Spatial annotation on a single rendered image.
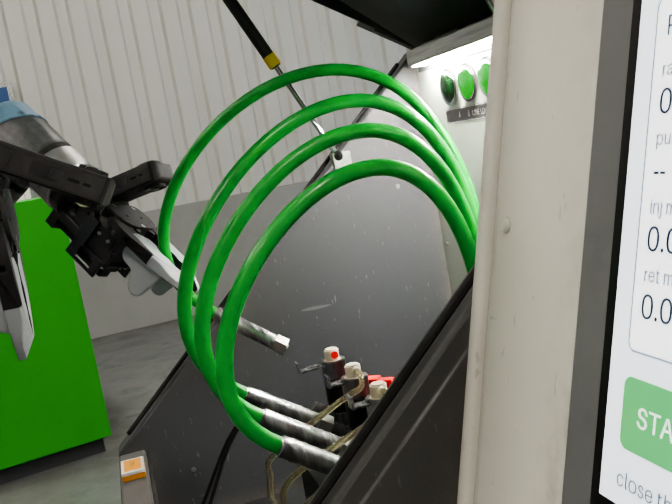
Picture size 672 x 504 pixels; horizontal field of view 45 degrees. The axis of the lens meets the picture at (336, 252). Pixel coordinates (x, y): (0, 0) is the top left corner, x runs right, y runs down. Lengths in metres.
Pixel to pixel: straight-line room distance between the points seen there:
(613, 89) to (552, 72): 0.07
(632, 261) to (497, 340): 0.15
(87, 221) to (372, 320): 0.46
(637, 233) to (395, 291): 0.88
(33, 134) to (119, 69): 6.30
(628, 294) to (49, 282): 3.82
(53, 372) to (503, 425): 3.74
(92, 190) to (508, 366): 0.38
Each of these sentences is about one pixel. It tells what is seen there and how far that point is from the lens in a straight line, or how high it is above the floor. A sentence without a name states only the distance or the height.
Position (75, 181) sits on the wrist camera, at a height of 1.34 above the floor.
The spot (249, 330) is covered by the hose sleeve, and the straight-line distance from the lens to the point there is 0.99.
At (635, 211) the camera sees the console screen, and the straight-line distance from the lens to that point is 0.40.
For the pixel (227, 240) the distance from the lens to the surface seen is 0.70.
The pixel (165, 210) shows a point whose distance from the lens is 0.99.
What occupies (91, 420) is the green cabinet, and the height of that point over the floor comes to 0.18.
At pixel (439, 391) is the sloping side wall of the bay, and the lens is 0.57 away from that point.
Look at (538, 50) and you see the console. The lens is 0.51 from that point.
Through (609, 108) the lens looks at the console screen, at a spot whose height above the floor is 1.33.
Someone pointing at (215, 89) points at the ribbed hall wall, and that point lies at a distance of 7.50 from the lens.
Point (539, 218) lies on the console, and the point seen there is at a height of 1.27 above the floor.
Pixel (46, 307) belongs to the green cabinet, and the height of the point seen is 0.78.
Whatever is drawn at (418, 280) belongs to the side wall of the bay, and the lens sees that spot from 1.27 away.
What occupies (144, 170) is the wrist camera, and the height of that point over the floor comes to 1.34.
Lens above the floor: 1.34
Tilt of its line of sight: 8 degrees down
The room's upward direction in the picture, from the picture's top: 10 degrees counter-clockwise
